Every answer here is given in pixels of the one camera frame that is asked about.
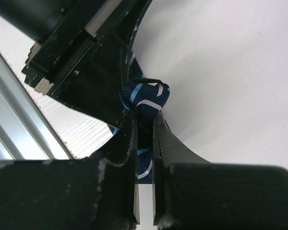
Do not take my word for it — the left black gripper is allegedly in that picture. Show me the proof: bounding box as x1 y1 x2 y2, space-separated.
0 0 151 127

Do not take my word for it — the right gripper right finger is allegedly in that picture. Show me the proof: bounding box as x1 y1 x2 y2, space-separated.
153 113 288 230

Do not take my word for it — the aluminium front rail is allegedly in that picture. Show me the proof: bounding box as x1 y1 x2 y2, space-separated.
0 53 73 161

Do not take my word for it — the navy blue striped tie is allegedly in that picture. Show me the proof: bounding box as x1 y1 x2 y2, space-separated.
119 54 170 184

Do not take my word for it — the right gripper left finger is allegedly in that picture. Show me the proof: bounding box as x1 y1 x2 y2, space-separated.
0 116 140 230

